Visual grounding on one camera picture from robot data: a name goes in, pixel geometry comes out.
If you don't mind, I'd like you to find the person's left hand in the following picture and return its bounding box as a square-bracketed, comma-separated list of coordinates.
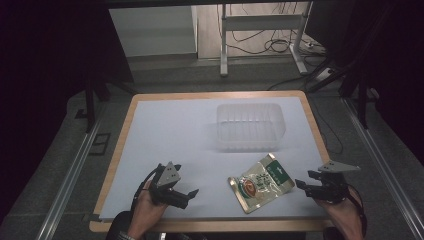
[127, 180, 168, 236]

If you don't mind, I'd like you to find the white panel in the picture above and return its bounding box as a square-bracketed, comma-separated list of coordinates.
[108, 5, 199, 58]

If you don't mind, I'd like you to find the black floor socket plate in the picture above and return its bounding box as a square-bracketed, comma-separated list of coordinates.
[88, 132, 112, 157]

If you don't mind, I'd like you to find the green and gold snack packet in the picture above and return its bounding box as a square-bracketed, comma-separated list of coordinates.
[227, 152, 296, 215]

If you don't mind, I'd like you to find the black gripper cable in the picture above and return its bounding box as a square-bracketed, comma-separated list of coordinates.
[130, 163, 165, 212]
[346, 184, 368, 236]

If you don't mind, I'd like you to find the black metal stand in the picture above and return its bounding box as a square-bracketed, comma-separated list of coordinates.
[308, 59, 383, 130]
[74, 78, 113, 134]

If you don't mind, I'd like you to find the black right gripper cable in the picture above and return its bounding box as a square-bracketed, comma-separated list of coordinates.
[346, 184, 368, 236]

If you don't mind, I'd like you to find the white metal desk frame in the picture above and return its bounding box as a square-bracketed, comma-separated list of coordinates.
[219, 1, 314, 78]

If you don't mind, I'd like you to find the person's right hand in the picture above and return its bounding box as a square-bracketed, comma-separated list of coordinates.
[314, 193, 365, 236]

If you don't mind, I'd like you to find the white power strip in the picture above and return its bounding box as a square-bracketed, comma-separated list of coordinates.
[314, 67, 335, 83]

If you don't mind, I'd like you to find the metal floor rail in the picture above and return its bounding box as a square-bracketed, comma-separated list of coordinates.
[342, 98, 424, 240]
[34, 119, 103, 240]

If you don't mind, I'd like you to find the clear plastic container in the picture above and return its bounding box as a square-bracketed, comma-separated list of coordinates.
[216, 102, 287, 152]

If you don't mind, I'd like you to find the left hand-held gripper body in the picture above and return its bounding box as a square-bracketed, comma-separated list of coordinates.
[148, 161, 190, 210]

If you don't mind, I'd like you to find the white table mat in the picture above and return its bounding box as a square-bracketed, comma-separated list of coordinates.
[99, 96, 330, 222]

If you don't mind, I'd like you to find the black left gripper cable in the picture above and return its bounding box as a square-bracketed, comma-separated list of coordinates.
[130, 163, 165, 212]

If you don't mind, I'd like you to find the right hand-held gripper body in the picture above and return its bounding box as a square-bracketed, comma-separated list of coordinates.
[308, 160, 362, 204]

